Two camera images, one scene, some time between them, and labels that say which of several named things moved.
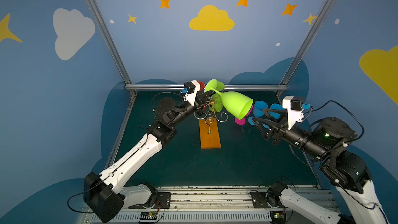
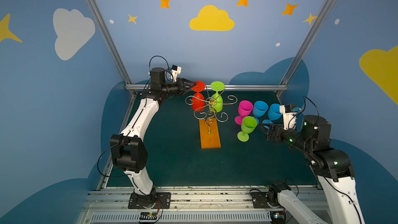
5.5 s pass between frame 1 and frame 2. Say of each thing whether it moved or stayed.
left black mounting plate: stayed
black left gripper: moved
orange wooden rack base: stayed
